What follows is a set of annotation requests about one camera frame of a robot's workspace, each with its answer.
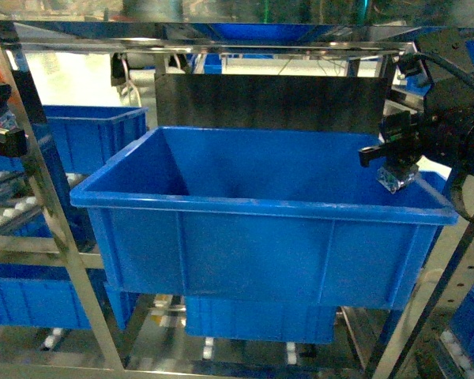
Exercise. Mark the blue bin far left shelf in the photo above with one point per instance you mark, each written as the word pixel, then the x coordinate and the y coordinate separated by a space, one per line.
pixel 81 139

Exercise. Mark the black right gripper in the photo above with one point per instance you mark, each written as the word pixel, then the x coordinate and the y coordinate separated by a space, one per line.
pixel 448 121

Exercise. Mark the black back panel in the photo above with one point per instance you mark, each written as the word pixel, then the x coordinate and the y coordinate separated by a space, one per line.
pixel 307 103

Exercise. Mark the blue bin on left shelf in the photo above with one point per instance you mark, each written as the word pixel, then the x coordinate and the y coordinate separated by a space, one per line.
pixel 260 215

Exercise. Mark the red mushroom push button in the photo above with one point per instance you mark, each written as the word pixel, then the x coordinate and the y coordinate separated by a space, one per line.
pixel 395 178

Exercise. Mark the blue bin below left shelf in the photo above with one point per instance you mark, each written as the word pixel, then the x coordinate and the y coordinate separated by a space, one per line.
pixel 260 321

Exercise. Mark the blue bin bottom left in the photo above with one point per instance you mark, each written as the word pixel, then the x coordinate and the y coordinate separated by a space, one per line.
pixel 39 297

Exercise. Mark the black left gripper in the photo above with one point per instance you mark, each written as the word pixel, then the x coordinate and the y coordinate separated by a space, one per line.
pixel 13 142

